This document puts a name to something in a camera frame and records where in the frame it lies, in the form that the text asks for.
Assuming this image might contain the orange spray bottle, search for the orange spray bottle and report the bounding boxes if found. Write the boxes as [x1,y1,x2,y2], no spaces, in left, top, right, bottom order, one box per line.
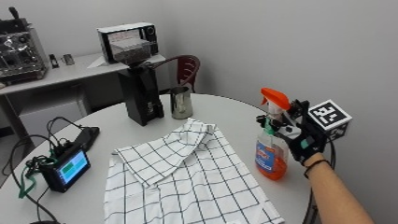
[254,87,293,181]

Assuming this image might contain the white marker cube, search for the white marker cube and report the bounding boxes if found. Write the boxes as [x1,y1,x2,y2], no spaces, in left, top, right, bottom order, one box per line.
[308,99,353,142]

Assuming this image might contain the black wrist band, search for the black wrist band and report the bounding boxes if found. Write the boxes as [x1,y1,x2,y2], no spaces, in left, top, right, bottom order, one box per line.
[302,159,333,179]

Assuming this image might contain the steel milk pitcher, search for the steel milk pitcher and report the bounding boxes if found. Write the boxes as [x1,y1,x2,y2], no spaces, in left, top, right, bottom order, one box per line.
[169,85,196,120]

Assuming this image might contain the white checked cloth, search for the white checked cloth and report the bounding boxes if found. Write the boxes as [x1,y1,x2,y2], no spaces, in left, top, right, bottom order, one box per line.
[103,118,288,224]

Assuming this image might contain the dark red chair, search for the dark red chair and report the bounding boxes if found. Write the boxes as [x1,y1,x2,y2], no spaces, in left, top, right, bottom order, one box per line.
[150,54,201,95]

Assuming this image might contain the black coffee grinder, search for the black coffee grinder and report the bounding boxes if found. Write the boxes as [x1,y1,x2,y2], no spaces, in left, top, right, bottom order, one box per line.
[109,38,166,127]

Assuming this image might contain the white and black appliance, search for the white and black appliance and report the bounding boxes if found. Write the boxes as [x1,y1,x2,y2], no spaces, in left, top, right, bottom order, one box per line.
[96,21,161,65]

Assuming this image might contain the black power adapter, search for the black power adapter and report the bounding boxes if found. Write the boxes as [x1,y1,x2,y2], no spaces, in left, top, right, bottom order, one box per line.
[73,126,101,151]

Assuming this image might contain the white paper sheet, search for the white paper sheet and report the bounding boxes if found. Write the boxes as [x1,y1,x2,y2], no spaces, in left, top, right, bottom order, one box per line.
[85,57,109,70]

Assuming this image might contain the small black display device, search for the small black display device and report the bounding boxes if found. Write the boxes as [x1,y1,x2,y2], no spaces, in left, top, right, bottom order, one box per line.
[40,145,92,194]

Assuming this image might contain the grey side table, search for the grey side table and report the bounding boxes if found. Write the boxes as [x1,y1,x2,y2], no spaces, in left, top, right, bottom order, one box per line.
[0,51,168,141]

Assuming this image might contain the small silver object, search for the small silver object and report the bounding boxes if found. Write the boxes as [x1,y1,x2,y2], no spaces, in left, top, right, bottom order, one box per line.
[61,53,76,66]

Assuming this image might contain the small black object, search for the small black object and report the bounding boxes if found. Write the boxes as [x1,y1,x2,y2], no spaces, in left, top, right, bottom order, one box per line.
[48,53,61,69]

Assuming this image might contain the steel espresso machine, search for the steel espresso machine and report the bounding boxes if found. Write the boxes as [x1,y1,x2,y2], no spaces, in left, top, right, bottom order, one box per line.
[0,7,49,87]

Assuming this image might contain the black glove cable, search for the black glove cable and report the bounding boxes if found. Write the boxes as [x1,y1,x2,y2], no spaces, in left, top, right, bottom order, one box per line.
[325,136,338,172]

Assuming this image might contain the green strap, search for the green strap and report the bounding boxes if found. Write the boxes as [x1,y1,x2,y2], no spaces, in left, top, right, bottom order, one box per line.
[17,148,59,200]

